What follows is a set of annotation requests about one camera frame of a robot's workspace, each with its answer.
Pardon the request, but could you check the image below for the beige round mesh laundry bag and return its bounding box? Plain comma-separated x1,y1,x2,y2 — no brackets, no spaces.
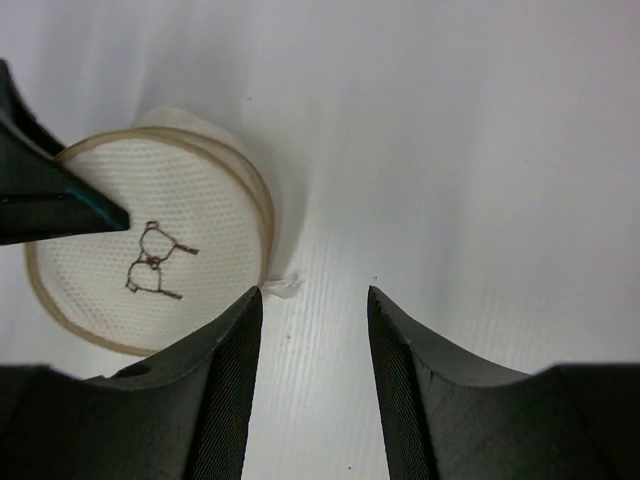
24,106,301,356

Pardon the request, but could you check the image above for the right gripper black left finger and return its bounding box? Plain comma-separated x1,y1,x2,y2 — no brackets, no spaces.
1,288,262,479

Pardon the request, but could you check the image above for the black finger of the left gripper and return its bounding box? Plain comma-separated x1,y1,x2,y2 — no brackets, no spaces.
1,60,130,245

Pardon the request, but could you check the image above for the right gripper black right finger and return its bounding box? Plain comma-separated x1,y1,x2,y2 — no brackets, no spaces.
367,288,639,479

